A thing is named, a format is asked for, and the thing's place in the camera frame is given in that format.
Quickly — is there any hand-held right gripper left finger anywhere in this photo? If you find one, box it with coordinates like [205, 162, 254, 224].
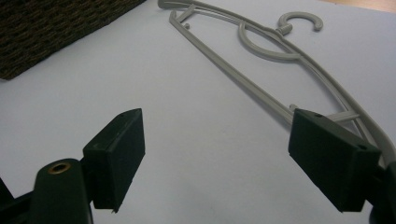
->
[82, 107, 147, 214]

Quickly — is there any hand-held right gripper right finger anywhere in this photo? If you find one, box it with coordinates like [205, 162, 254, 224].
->
[288, 107, 383, 214]

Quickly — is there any grey plastic clothes hanger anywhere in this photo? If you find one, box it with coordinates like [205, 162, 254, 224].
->
[157, 0, 396, 167]

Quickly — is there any dark woven basket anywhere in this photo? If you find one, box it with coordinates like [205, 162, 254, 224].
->
[0, 0, 148, 81]

